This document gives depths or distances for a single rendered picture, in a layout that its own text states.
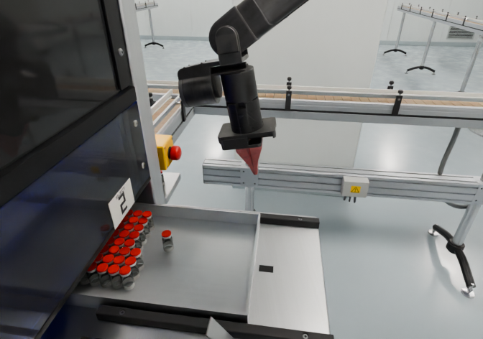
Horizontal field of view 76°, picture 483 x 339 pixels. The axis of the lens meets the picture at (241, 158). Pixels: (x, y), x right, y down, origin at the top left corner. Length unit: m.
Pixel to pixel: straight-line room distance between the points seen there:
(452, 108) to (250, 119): 1.17
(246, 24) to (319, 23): 1.49
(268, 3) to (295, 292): 0.50
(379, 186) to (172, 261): 1.23
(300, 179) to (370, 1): 1.04
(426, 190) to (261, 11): 1.46
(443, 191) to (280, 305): 1.33
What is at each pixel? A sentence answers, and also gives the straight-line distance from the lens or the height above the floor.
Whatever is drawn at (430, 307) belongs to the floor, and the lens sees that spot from 1.93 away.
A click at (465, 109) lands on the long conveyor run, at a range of 1.61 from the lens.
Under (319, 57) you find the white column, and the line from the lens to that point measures 2.00.
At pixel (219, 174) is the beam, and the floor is 0.50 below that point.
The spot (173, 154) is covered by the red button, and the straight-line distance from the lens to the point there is 0.83.
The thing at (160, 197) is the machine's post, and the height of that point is 0.91.
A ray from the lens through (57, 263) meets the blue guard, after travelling 0.52.
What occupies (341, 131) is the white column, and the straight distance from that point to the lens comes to 2.17.
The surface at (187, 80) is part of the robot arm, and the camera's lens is 0.54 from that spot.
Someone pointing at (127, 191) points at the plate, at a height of 1.03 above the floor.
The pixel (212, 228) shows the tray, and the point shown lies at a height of 0.88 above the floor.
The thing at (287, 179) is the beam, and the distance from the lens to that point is 1.63.
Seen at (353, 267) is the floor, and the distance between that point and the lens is 1.94.
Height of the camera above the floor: 1.39
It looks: 30 degrees down
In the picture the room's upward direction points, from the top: straight up
